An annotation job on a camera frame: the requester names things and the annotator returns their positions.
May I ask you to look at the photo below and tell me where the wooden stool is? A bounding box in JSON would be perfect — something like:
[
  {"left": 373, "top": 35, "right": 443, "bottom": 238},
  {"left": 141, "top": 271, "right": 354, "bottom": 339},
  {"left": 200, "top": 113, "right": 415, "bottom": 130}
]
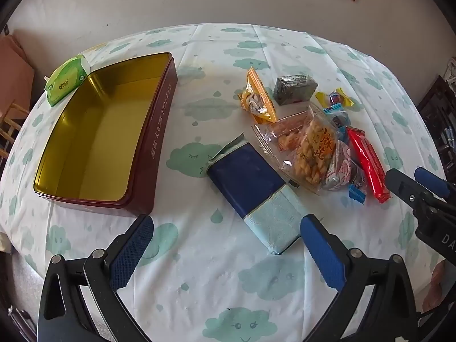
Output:
[{"left": 0, "top": 100, "right": 31, "bottom": 159}]

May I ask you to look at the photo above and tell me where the green tissue pack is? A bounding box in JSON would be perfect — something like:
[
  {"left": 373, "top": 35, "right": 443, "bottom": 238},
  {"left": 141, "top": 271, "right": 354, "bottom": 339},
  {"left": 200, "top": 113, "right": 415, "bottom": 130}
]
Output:
[{"left": 43, "top": 54, "right": 91, "bottom": 107}]

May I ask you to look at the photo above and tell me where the clear orange-print fried snack packet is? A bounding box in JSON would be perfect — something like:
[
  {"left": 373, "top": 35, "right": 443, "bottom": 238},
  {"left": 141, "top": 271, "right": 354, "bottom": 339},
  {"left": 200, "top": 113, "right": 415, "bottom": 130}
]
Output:
[{"left": 252, "top": 110, "right": 314, "bottom": 166}]

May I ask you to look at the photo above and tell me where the clear twist snack packet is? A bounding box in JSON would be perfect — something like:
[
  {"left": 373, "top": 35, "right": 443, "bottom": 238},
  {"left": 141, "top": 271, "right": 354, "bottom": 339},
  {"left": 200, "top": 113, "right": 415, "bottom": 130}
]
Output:
[{"left": 280, "top": 105, "right": 341, "bottom": 195}]

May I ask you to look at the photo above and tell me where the blue cookie packet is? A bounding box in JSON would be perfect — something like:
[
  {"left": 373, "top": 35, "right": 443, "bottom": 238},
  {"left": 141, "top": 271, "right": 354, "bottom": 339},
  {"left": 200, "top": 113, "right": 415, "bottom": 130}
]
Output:
[{"left": 322, "top": 103, "right": 351, "bottom": 143}]

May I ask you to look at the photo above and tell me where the orange cloth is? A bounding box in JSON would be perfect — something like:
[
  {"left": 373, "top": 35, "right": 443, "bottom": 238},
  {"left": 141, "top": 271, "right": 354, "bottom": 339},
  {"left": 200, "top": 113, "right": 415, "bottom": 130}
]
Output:
[{"left": 0, "top": 35, "right": 35, "bottom": 104}]

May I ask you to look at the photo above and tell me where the maroon tin box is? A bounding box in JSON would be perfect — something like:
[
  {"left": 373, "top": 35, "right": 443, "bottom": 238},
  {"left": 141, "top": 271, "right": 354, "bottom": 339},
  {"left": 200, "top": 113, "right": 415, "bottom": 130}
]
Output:
[{"left": 33, "top": 52, "right": 178, "bottom": 216}]

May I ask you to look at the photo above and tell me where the dark wooden cabinet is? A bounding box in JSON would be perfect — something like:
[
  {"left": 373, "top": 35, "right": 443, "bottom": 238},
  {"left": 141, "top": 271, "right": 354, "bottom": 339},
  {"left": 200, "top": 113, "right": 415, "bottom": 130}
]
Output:
[{"left": 417, "top": 75, "right": 456, "bottom": 172}]

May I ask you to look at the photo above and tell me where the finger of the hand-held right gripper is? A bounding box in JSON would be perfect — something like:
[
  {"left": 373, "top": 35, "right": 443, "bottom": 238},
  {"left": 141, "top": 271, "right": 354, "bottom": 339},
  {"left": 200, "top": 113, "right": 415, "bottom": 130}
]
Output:
[
  {"left": 414, "top": 167, "right": 456, "bottom": 201},
  {"left": 386, "top": 168, "right": 428, "bottom": 207}
]

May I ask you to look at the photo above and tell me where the dark seaweed block packet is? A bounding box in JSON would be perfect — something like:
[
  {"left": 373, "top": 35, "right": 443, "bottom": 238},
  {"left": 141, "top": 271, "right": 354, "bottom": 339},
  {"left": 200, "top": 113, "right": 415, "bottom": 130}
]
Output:
[{"left": 273, "top": 75, "right": 319, "bottom": 105}]

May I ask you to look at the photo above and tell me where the cloud print tablecloth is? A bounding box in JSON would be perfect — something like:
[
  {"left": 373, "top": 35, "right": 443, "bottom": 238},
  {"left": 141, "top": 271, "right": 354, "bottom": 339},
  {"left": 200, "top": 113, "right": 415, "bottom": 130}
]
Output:
[{"left": 0, "top": 24, "right": 451, "bottom": 342}]

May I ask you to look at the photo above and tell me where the navy and pale blue packet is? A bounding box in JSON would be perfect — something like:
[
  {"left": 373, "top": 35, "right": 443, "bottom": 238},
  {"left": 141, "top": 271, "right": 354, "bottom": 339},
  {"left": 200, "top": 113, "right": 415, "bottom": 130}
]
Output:
[{"left": 206, "top": 133, "right": 310, "bottom": 256}]

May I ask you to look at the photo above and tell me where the small blue candy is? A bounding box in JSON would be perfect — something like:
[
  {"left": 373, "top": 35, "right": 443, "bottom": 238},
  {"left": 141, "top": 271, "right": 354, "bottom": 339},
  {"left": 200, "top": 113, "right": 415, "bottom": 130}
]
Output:
[{"left": 347, "top": 182, "right": 367, "bottom": 205}]

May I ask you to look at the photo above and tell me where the yellow candy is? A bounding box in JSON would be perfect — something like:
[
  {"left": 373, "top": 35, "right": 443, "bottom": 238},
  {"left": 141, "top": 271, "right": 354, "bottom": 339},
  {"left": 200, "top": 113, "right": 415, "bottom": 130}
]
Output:
[{"left": 315, "top": 88, "right": 356, "bottom": 108}]

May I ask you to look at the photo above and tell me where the pink white snack packet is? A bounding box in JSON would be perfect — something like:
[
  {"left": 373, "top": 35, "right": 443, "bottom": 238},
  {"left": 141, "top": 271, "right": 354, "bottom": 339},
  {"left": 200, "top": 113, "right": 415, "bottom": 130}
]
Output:
[{"left": 321, "top": 141, "right": 366, "bottom": 191}]

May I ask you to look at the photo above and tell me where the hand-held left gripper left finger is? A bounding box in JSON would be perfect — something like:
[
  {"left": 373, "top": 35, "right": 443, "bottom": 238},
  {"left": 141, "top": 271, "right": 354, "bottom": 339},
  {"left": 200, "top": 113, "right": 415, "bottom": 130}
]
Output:
[{"left": 37, "top": 214, "right": 154, "bottom": 342}]

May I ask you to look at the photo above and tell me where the person's right hand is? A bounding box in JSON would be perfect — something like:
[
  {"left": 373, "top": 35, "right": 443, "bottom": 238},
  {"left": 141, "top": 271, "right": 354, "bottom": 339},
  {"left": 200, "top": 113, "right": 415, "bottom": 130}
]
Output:
[{"left": 429, "top": 259, "right": 456, "bottom": 314}]

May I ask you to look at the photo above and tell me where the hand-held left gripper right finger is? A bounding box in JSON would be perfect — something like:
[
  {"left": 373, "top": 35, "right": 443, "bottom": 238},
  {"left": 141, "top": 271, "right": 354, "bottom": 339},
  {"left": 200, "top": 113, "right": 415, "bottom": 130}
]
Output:
[{"left": 300, "top": 214, "right": 417, "bottom": 342}]

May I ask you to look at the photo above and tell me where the red snack packet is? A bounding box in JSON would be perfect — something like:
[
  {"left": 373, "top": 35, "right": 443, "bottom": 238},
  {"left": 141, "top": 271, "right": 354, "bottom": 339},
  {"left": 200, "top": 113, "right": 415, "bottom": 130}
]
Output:
[{"left": 346, "top": 128, "right": 390, "bottom": 204}]

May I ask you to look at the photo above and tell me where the orange snack packet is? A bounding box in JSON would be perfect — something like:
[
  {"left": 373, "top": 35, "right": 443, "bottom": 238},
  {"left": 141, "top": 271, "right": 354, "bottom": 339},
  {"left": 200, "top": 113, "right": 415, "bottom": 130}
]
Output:
[{"left": 237, "top": 67, "right": 277, "bottom": 123}]

